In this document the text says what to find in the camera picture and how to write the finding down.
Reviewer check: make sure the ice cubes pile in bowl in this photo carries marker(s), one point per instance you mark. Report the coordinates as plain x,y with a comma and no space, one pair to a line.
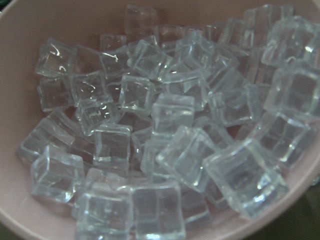
164,121

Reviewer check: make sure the pink bowl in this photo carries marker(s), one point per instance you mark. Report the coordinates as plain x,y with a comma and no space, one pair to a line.
24,26

